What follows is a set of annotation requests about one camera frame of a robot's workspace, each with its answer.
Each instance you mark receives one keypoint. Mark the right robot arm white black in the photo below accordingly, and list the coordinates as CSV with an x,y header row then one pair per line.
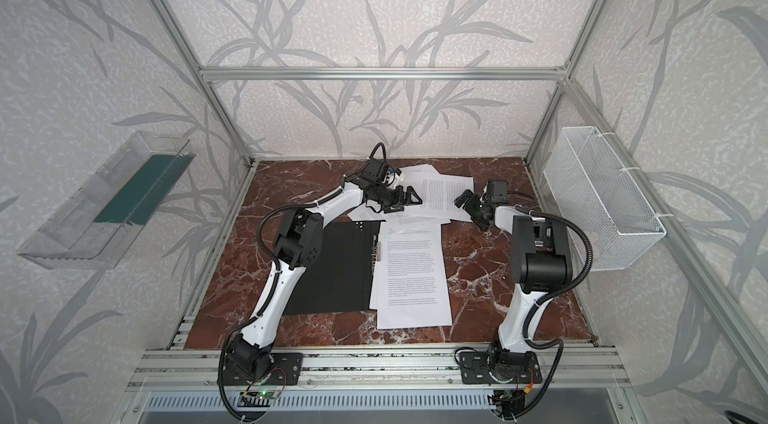
x,y
539,262

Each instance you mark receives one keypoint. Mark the white wire mesh basket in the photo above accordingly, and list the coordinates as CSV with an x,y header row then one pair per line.
x,y
594,189

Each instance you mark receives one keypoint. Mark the right electronics board with wires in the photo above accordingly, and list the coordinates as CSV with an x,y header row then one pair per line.
x,y
515,403

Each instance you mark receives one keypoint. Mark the left electronics board with wires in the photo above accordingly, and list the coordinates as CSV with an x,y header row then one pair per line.
x,y
245,407

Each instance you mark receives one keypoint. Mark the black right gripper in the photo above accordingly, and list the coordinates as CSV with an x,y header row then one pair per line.
x,y
477,205

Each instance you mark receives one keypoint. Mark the white paper under centre stack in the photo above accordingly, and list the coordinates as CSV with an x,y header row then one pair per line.
x,y
371,212

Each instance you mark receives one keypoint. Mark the blue and black file folder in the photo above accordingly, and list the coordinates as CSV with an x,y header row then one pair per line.
x,y
341,279

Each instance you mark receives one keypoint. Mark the clear plastic wall tray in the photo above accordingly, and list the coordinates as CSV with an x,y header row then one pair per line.
x,y
95,227

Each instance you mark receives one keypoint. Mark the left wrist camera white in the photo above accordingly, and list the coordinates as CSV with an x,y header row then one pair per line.
x,y
392,176

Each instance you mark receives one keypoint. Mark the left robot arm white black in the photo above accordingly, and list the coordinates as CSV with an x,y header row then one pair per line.
x,y
297,246

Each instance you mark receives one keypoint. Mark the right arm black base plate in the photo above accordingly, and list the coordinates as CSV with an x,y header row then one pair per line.
x,y
497,366

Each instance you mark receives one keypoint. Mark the white printed paper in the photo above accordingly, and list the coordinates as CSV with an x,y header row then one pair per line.
x,y
437,191
375,292
398,317

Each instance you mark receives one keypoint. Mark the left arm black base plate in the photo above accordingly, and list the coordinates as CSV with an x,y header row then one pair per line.
x,y
290,362

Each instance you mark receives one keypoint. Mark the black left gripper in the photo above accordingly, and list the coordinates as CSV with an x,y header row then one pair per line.
x,y
395,198

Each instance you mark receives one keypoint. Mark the electronics board with wires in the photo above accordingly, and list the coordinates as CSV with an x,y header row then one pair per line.
x,y
515,403
245,407

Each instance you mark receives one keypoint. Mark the aluminium cage frame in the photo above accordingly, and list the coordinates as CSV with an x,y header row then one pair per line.
x,y
742,335

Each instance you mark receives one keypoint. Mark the aluminium front rail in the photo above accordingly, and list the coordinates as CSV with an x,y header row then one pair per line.
x,y
373,368

